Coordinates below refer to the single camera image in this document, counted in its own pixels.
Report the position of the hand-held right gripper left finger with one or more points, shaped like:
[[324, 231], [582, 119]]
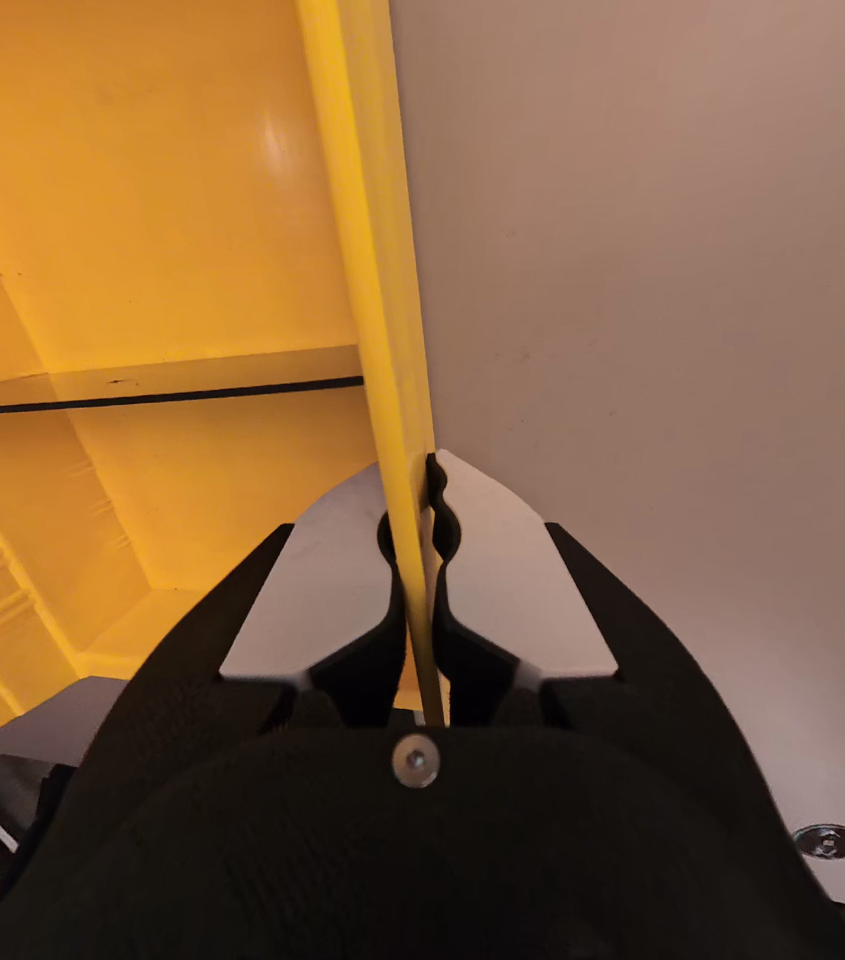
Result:
[[295, 600]]

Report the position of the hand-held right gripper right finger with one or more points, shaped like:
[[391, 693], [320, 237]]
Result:
[[520, 592]]

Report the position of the yellow plastic bin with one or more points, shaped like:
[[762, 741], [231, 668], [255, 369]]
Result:
[[167, 225]]

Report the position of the round desk grommet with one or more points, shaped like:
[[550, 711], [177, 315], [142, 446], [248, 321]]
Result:
[[829, 841]]

